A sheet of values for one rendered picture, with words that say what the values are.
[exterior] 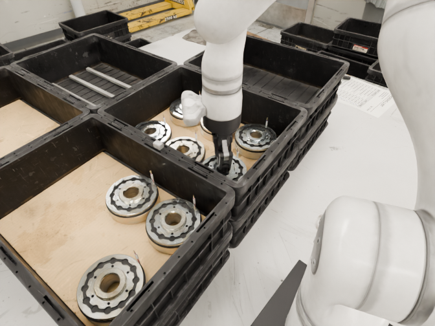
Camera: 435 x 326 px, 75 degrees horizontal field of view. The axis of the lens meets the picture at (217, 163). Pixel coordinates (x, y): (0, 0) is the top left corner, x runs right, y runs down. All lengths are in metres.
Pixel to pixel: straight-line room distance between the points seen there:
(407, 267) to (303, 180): 0.62
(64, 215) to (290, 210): 0.52
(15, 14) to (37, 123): 3.03
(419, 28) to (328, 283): 0.20
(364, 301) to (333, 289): 0.02
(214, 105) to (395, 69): 0.30
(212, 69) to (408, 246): 0.35
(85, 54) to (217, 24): 0.78
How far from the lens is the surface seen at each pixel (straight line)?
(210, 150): 0.70
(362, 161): 0.96
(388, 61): 0.28
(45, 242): 0.63
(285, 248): 0.70
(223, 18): 0.42
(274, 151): 0.56
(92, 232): 0.60
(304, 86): 1.00
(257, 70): 1.06
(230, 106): 0.50
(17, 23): 3.92
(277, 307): 0.55
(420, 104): 0.27
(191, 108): 0.51
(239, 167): 0.62
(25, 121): 0.95
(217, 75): 0.47
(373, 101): 1.27
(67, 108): 0.80
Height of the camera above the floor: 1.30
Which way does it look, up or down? 45 degrees down
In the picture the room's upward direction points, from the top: straight up
